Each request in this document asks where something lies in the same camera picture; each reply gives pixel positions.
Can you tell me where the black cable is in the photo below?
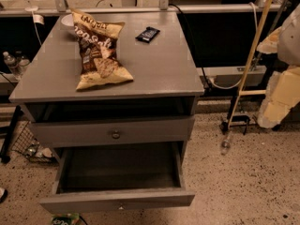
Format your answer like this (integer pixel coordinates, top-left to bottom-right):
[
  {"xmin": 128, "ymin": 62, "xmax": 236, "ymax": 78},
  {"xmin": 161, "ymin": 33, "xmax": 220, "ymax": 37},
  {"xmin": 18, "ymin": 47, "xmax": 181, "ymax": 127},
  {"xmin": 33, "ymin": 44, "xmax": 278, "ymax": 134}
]
[{"xmin": 168, "ymin": 3, "xmax": 214, "ymax": 92}]

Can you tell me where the wire basket with items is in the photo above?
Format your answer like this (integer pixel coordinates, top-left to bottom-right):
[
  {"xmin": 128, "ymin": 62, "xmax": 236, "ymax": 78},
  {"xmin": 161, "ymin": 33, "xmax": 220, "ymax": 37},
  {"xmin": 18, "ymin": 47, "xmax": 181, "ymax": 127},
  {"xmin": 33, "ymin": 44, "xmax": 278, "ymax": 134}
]
[{"xmin": 10, "ymin": 121, "xmax": 56, "ymax": 163}]

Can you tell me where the metal railing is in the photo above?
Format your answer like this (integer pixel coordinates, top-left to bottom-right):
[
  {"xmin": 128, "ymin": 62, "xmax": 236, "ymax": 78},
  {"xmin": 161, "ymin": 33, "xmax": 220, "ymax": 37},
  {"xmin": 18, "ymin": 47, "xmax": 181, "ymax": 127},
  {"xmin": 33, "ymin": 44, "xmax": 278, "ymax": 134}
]
[{"xmin": 0, "ymin": 0, "xmax": 282, "ymax": 17}]

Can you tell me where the white cable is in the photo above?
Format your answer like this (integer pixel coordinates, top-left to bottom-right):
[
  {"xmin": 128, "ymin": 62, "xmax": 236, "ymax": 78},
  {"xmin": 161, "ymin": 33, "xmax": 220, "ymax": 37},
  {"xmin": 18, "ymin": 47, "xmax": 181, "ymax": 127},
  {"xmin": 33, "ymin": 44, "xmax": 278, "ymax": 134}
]
[{"xmin": 208, "ymin": 1, "xmax": 259, "ymax": 90}]

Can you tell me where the yellow wooden ladder frame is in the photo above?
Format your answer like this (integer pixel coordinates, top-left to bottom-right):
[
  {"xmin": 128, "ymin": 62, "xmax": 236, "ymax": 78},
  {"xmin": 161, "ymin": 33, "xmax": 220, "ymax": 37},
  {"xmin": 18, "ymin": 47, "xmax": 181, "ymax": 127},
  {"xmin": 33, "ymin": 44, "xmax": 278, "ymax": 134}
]
[{"xmin": 227, "ymin": 0, "xmax": 273, "ymax": 128}]

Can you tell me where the yellow brown chip bag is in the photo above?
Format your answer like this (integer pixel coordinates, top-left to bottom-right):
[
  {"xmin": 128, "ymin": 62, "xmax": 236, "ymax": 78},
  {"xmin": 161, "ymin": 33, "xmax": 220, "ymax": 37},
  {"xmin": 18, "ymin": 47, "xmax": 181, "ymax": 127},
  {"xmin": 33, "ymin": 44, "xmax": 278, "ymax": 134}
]
[{"xmin": 71, "ymin": 8, "xmax": 133, "ymax": 91}]

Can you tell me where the black metal stand leg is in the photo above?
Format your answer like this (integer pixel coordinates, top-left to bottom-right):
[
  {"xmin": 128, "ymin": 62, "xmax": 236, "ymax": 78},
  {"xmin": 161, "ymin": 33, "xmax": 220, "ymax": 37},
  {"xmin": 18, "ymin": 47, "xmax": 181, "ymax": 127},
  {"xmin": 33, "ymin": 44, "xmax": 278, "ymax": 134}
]
[{"xmin": 0, "ymin": 105, "xmax": 22, "ymax": 164}]

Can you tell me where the grey wooden drawer cabinet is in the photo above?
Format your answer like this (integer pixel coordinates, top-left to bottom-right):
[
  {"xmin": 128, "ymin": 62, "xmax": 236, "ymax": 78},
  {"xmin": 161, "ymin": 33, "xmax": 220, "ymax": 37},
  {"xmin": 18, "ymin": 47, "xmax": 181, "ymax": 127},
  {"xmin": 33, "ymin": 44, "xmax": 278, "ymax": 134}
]
[{"xmin": 8, "ymin": 11, "xmax": 205, "ymax": 161}]

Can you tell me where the clear plastic water bottle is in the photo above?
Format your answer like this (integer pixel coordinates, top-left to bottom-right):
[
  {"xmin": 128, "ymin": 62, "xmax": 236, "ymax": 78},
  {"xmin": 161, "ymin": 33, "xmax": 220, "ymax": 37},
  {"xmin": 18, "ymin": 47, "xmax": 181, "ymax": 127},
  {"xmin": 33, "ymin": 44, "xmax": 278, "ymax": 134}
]
[{"xmin": 3, "ymin": 52, "xmax": 22, "ymax": 81}]

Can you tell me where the green can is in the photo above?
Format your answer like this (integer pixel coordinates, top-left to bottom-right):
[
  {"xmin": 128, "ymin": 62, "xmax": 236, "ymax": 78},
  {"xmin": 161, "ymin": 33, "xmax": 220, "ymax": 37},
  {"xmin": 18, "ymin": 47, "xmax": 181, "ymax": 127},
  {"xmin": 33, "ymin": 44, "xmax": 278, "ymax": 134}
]
[{"xmin": 51, "ymin": 214, "xmax": 80, "ymax": 225}]

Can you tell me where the grey drawer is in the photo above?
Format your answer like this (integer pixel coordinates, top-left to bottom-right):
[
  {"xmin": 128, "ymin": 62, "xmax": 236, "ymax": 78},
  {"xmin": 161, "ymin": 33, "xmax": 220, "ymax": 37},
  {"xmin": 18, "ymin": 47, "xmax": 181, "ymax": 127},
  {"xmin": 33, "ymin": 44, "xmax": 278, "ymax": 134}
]
[
  {"xmin": 30, "ymin": 116, "xmax": 194, "ymax": 147},
  {"xmin": 40, "ymin": 142, "xmax": 195, "ymax": 214}
]

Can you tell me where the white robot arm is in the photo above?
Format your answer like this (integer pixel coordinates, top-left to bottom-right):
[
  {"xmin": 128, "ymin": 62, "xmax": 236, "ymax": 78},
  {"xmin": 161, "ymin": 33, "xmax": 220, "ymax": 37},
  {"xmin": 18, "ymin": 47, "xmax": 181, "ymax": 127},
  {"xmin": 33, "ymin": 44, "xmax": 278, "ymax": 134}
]
[{"xmin": 257, "ymin": 5, "xmax": 300, "ymax": 128}]

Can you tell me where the grey top drawer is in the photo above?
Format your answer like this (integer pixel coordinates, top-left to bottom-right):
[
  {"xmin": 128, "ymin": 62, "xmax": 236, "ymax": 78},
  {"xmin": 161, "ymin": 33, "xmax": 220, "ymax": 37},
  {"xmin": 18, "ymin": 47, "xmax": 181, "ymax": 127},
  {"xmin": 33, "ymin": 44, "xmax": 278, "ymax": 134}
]
[{"xmin": 30, "ymin": 116, "xmax": 194, "ymax": 147}]

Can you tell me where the plastic bottle on floor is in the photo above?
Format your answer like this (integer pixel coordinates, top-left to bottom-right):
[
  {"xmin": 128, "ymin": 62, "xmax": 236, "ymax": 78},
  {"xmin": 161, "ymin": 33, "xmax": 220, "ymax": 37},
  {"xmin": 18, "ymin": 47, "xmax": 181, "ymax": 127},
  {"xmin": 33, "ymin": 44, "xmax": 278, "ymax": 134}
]
[{"xmin": 221, "ymin": 132, "xmax": 232, "ymax": 155}]

